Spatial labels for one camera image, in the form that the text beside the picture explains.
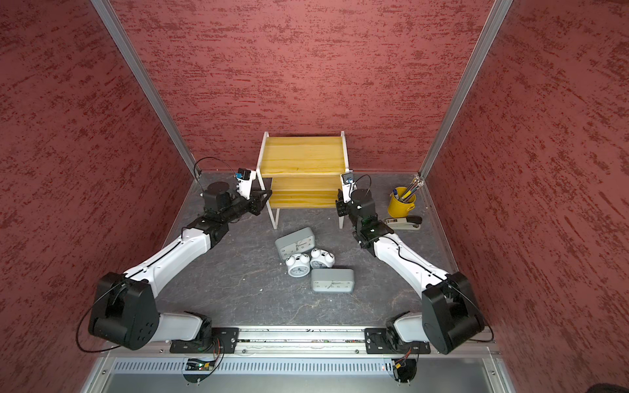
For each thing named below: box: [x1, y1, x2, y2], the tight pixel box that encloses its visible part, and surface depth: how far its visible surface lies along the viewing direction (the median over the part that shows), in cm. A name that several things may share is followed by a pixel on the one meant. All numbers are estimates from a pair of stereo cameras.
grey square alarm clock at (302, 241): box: [275, 226, 316, 261], surface depth 91 cm
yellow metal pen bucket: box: [388, 186, 417, 219], surface depth 100 cm
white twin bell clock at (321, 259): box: [309, 248, 335, 269], surface depth 85 cm
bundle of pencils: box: [400, 171, 425, 203], surface depth 99 cm
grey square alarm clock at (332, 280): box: [311, 268, 355, 294], surface depth 83 cm
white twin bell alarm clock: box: [285, 252, 311, 278], surface depth 85 cm
